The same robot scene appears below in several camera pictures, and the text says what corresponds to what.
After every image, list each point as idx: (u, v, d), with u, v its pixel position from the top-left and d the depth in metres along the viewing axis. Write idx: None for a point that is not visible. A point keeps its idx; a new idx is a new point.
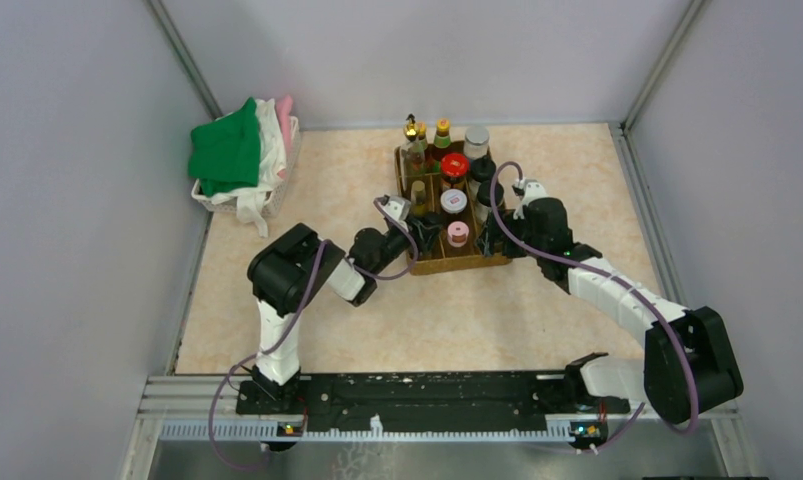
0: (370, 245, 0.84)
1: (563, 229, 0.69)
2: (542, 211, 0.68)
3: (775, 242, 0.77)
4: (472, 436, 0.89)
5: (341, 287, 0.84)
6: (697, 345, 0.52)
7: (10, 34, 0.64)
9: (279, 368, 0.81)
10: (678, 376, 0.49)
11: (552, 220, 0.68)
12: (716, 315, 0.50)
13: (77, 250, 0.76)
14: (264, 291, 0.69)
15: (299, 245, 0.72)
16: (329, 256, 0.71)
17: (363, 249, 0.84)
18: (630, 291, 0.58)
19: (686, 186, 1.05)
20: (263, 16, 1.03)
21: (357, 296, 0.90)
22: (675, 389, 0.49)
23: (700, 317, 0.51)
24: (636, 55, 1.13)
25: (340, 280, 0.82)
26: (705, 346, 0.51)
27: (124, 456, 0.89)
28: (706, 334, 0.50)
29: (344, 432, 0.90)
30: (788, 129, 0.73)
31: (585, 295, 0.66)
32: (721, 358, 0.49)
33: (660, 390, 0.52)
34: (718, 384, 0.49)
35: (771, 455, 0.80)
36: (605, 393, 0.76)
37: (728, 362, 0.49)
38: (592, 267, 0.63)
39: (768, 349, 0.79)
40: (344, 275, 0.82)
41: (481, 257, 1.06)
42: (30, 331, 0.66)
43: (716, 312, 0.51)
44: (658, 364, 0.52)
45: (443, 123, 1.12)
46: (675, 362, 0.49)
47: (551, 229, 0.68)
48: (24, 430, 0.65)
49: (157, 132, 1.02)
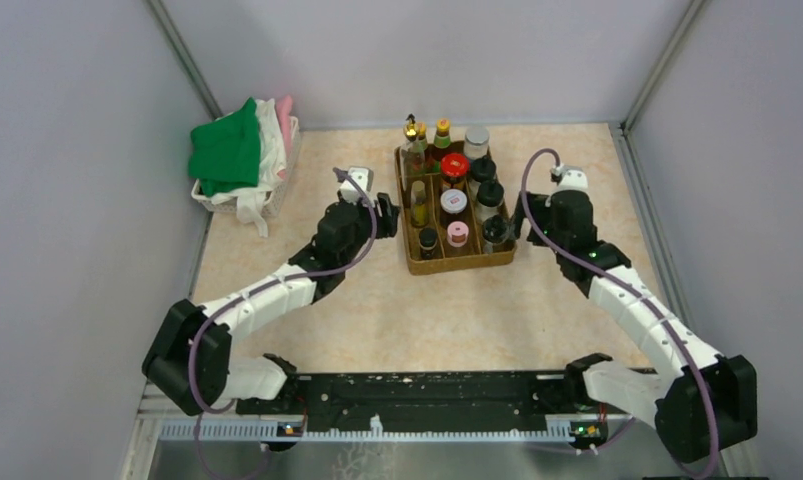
0: (342, 221, 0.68)
1: (588, 228, 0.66)
2: (566, 206, 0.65)
3: (775, 243, 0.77)
4: (472, 435, 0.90)
5: (279, 307, 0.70)
6: (720, 388, 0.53)
7: (11, 35, 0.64)
9: (261, 390, 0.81)
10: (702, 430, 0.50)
11: (575, 216, 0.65)
12: (750, 367, 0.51)
13: (77, 249, 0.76)
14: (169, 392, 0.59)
15: (184, 330, 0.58)
16: (206, 353, 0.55)
17: (334, 222, 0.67)
18: (660, 322, 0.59)
19: (686, 186, 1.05)
20: (262, 15, 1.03)
21: (317, 294, 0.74)
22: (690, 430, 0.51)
23: (734, 371, 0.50)
24: (636, 55, 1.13)
25: (276, 305, 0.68)
26: (731, 394, 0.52)
27: (124, 456, 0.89)
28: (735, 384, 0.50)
29: (344, 432, 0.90)
30: (788, 129, 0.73)
31: (612, 308, 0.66)
32: (744, 407, 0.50)
33: (670, 427, 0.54)
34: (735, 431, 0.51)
35: (769, 455, 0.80)
36: (604, 399, 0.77)
37: (749, 413, 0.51)
38: (623, 285, 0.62)
39: (769, 349, 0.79)
40: (274, 304, 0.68)
41: (481, 257, 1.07)
42: (32, 329, 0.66)
43: (749, 363, 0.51)
44: (678, 406, 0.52)
45: (443, 123, 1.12)
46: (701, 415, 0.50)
47: (576, 225, 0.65)
48: (24, 429, 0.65)
49: (157, 131, 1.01)
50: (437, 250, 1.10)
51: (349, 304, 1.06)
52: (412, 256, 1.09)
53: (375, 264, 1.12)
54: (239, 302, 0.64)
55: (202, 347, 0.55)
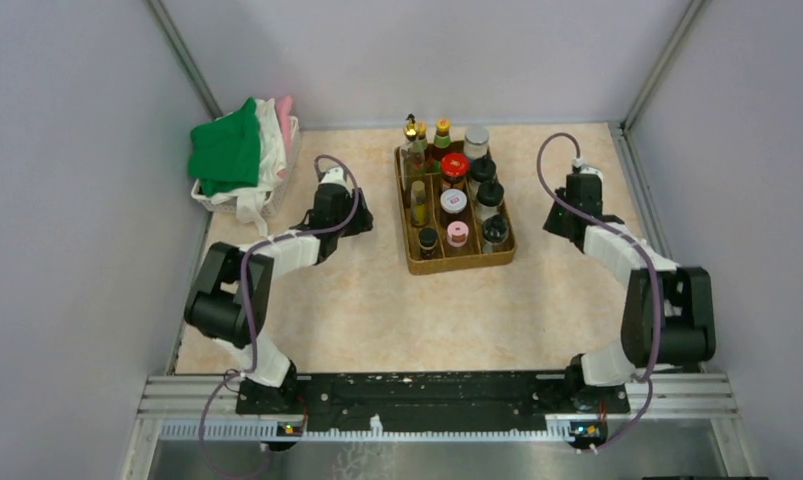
0: (334, 189, 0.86)
1: (594, 200, 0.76)
2: (576, 178, 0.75)
3: (775, 243, 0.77)
4: (472, 436, 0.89)
5: (294, 260, 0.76)
6: (683, 300, 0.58)
7: (9, 36, 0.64)
9: (269, 374, 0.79)
10: (648, 316, 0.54)
11: (585, 185, 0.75)
12: (705, 274, 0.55)
13: (76, 250, 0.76)
14: (214, 333, 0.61)
15: (224, 268, 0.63)
16: (253, 272, 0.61)
17: (330, 189, 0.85)
18: (632, 245, 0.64)
19: (685, 186, 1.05)
20: (262, 15, 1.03)
21: (317, 257, 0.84)
22: (639, 315, 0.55)
23: (689, 272, 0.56)
24: (636, 55, 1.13)
25: (291, 259, 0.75)
26: (688, 300, 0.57)
27: (124, 456, 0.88)
28: (690, 287, 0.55)
29: (344, 432, 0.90)
30: (789, 128, 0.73)
31: (597, 253, 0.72)
32: (698, 313, 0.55)
33: (631, 329, 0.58)
34: (688, 336, 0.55)
35: (769, 455, 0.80)
36: (599, 382, 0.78)
37: (705, 319, 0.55)
38: (608, 226, 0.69)
39: (769, 349, 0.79)
40: (292, 252, 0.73)
41: (481, 257, 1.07)
42: (30, 330, 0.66)
43: (705, 271, 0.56)
44: (632, 296, 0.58)
45: (443, 123, 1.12)
46: (647, 300, 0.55)
47: (582, 193, 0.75)
48: (24, 430, 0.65)
49: (157, 131, 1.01)
50: (437, 250, 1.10)
51: (349, 304, 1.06)
52: (412, 256, 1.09)
53: (375, 264, 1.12)
54: (266, 244, 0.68)
55: (248, 268, 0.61)
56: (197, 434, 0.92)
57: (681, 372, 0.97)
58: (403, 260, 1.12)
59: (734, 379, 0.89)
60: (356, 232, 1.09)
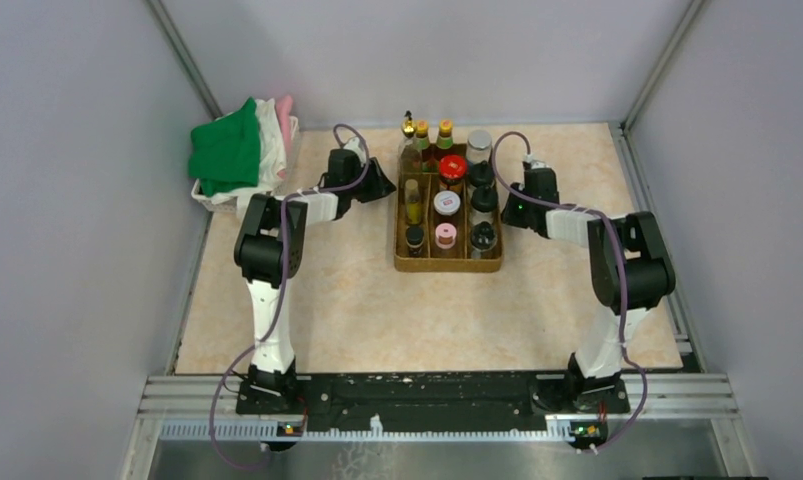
0: (345, 154, 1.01)
1: (551, 192, 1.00)
2: (535, 173, 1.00)
3: (775, 243, 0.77)
4: (472, 436, 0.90)
5: (319, 214, 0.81)
6: (639, 244, 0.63)
7: (10, 38, 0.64)
9: (278, 354, 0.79)
10: (610, 256, 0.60)
11: (540, 180, 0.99)
12: (650, 215, 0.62)
13: (75, 251, 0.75)
14: (255, 270, 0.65)
15: (265, 216, 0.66)
16: (292, 216, 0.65)
17: (339, 155, 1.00)
18: (586, 214, 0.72)
19: (685, 186, 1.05)
20: (262, 15, 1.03)
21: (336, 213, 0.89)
22: (603, 258, 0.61)
23: (636, 216, 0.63)
24: (637, 55, 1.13)
25: (315, 212, 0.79)
26: (642, 241, 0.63)
27: (124, 456, 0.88)
28: (642, 229, 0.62)
29: (344, 432, 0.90)
30: (789, 128, 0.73)
31: (561, 235, 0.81)
32: (653, 245, 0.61)
33: (600, 279, 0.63)
34: (653, 273, 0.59)
35: (769, 456, 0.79)
36: (598, 371, 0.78)
37: (660, 251, 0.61)
38: (566, 208, 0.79)
39: (768, 348, 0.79)
40: (318, 207, 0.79)
41: (467, 261, 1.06)
42: (27, 331, 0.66)
43: (650, 213, 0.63)
44: (594, 246, 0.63)
45: (447, 124, 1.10)
46: (607, 244, 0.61)
47: (540, 187, 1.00)
48: (22, 430, 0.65)
49: (157, 130, 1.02)
50: (424, 249, 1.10)
51: (349, 304, 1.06)
52: (399, 253, 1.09)
53: (376, 264, 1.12)
54: (297, 196, 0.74)
55: (287, 211, 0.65)
56: (207, 434, 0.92)
57: (681, 372, 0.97)
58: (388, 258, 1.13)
59: (734, 379, 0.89)
60: (374, 197, 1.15)
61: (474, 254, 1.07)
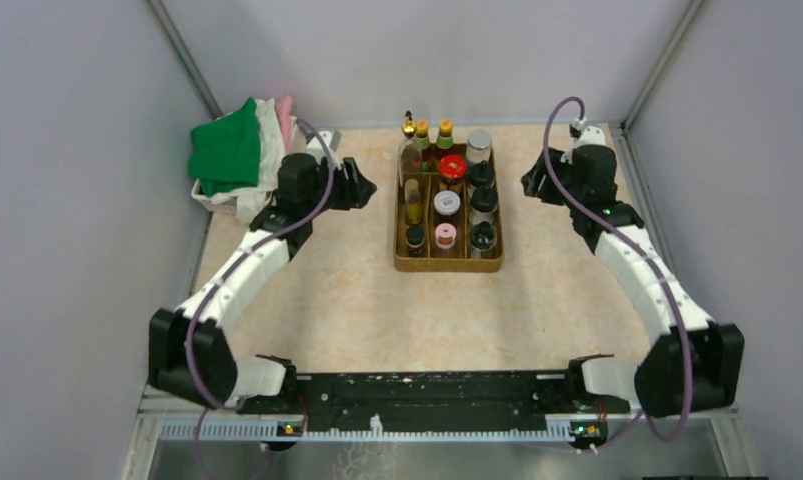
0: (299, 166, 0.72)
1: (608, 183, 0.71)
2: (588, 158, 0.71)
3: (776, 243, 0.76)
4: (471, 436, 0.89)
5: (260, 275, 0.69)
6: (705, 354, 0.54)
7: (11, 38, 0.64)
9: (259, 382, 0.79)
10: (680, 386, 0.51)
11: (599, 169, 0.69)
12: (738, 335, 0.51)
13: (74, 250, 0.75)
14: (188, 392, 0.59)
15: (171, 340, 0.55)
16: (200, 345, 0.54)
17: (291, 169, 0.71)
18: (659, 281, 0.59)
19: (685, 186, 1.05)
20: (263, 16, 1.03)
21: (293, 246, 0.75)
22: (667, 382, 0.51)
23: (721, 332, 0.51)
24: (636, 55, 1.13)
25: (256, 276, 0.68)
26: (712, 358, 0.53)
27: (124, 456, 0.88)
28: (722, 353, 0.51)
29: (344, 432, 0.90)
30: (788, 128, 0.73)
31: (614, 266, 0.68)
32: (725, 376, 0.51)
33: (650, 383, 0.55)
34: (712, 395, 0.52)
35: (771, 455, 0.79)
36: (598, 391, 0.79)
37: (729, 380, 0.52)
38: (632, 243, 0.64)
39: (768, 349, 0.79)
40: (254, 272, 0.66)
41: (467, 261, 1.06)
42: (29, 328, 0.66)
43: (739, 332, 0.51)
44: (657, 356, 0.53)
45: (447, 123, 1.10)
46: (680, 372, 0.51)
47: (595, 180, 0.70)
48: (21, 429, 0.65)
49: (157, 130, 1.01)
50: (424, 249, 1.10)
51: (349, 304, 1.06)
52: (399, 253, 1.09)
53: (376, 264, 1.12)
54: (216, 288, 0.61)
55: (192, 343, 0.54)
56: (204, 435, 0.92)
57: None
58: (387, 259, 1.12)
59: None
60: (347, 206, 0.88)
61: (474, 254, 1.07)
